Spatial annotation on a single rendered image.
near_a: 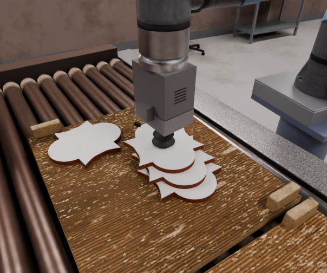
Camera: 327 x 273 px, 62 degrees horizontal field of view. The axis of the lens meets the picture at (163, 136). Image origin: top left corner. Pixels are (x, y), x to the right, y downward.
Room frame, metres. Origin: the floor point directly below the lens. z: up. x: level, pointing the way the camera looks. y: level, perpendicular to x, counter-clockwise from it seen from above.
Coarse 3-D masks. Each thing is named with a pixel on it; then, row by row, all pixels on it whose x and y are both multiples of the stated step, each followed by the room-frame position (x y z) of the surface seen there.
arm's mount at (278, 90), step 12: (288, 72) 0.85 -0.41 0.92; (264, 84) 0.75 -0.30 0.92; (276, 84) 0.75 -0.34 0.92; (288, 84) 0.75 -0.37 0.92; (264, 96) 0.74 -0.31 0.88; (276, 96) 0.71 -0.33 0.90; (288, 96) 0.67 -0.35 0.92; (300, 96) 0.67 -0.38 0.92; (312, 96) 0.68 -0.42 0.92; (288, 108) 0.66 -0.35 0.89; (300, 108) 0.63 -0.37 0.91; (312, 108) 0.61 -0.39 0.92; (324, 108) 0.61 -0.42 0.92; (300, 120) 0.62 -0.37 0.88; (312, 120) 0.60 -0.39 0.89; (324, 120) 0.63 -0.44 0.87
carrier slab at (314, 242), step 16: (304, 224) 0.25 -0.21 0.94; (320, 224) 0.25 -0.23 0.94; (256, 240) 0.22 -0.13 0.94; (272, 240) 0.22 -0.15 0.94; (288, 240) 0.22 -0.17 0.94; (304, 240) 0.22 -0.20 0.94; (320, 240) 0.22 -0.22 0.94; (240, 256) 0.20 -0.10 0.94; (256, 256) 0.20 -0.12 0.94; (272, 256) 0.20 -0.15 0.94; (288, 256) 0.20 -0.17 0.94; (304, 256) 0.20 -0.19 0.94; (320, 256) 0.20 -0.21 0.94; (208, 272) 0.18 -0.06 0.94; (224, 272) 0.18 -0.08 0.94; (240, 272) 0.18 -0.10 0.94; (256, 272) 0.18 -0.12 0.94; (272, 272) 0.18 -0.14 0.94; (288, 272) 0.18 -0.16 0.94; (304, 272) 0.18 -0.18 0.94; (320, 272) 0.18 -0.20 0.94
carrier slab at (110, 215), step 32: (64, 128) 0.50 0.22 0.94; (128, 128) 0.50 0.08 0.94; (192, 128) 0.50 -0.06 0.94; (96, 160) 0.39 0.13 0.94; (128, 160) 0.39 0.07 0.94; (224, 160) 0.39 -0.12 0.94; (64, 192) 0.31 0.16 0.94; (96, 192) 0.31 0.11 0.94; (128, 192) 0.31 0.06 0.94; (224, 192) 0.31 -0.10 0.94; (256, 192) 0.31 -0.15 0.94; (64, 224) 0.25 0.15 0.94; (96, 224) 0.25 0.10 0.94; (128, 224) 0.25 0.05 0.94; (160, 224) 0.25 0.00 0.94; (192, 224) 0.25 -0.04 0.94; (224, 224) 0.25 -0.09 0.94; (256, 224) 0.25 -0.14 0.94; (96, 256) 0.20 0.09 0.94; (128, 256) 0.20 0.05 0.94; (160, 256) 0.20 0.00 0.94; (192, 256) 0.20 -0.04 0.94
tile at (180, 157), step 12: (144, 132) 0.44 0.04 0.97; (180, 132) 0.44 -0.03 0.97; (132, 144) 0.40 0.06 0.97; (144, 144) 0.40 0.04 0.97; (180, 144) 0.40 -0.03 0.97; (192, 144) 0.40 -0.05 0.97; (144, 156) 0.37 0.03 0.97; (156, 156) 0.37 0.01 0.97; (168, 156) 0.37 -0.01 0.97; (180, 156) 0.37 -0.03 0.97; (192, 156) 0.37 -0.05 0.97; (156, 168) 0.34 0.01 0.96; (168, 168) 0.33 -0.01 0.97; (180, 168) 0.33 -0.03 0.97
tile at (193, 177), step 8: (192, 136) 0.44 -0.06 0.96; (200, 152) 0.39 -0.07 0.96; (200, 160) 0.37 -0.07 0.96; (208, 160) 0.37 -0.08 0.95; (152, 168) 0.34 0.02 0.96; (192, 168) 0.34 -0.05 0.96; (200, 168) 0.34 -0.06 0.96; (152, 176) 0.33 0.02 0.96; (160, 176) 0.33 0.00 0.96; (168, 176) 0.33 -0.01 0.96; (176, 176) 0.33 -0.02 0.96; (184, 176) 0.33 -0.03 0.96; (192, 176) 0.33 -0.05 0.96; (200, 176) 0.33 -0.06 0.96; (168, 184) 0.32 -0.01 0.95; (176, 184) 0.31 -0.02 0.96; (184, 184) 0.31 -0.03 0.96; (192, 184) 0.31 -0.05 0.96
